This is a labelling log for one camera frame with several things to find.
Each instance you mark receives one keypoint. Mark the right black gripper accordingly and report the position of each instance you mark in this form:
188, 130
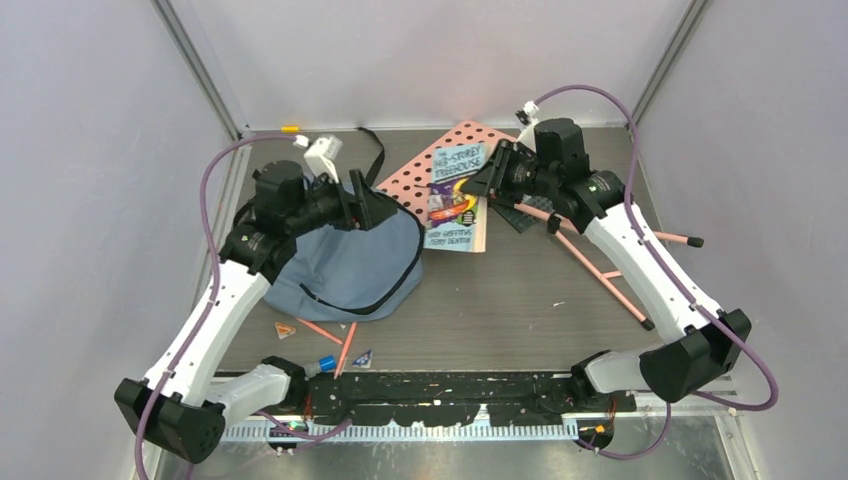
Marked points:
492, 180

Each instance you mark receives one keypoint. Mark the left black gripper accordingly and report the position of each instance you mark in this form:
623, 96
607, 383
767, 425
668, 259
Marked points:
364, 210

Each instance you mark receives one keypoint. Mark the Storey Treehouse colourful book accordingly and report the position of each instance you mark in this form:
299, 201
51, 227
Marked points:
455, 221

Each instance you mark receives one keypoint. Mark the blue fabric backpack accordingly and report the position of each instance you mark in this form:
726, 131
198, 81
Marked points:
327, 274

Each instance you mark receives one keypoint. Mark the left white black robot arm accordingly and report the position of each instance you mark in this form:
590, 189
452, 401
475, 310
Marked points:
175, 405

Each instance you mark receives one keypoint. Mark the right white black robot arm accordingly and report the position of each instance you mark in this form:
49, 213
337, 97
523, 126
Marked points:
701, 340

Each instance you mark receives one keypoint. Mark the dark grey lego plate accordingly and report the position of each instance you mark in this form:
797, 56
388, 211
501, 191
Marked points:
520, 221

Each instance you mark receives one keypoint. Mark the orange pencil long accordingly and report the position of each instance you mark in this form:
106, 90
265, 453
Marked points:
351, 331

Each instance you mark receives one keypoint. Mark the orange pencil short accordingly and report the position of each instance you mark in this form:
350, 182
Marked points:
320, 331

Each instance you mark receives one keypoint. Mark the small orange white eraser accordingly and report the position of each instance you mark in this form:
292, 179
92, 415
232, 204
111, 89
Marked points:
284, 331

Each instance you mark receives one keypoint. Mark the blue grey glue stick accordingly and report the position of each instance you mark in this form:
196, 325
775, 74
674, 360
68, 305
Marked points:
326, 364

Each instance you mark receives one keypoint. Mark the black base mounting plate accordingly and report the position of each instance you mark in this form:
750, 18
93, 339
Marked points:
443, 399

